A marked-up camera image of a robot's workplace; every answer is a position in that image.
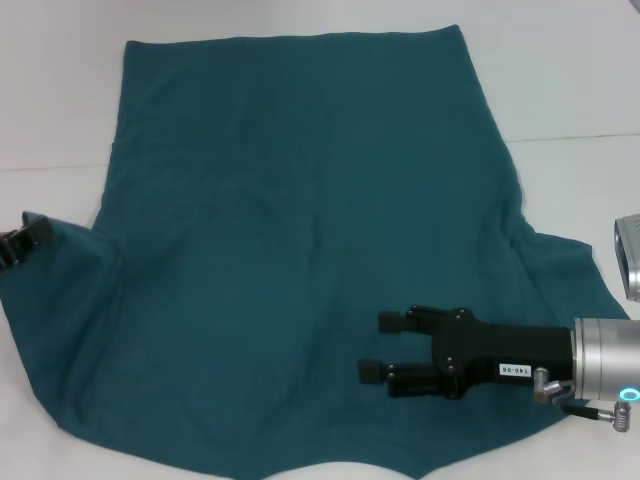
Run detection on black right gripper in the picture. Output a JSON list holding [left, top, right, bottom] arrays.
[[358, 303, 575, 401]]

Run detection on teal blue shirt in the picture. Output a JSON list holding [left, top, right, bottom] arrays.
[[0, 24, 632, 480]]

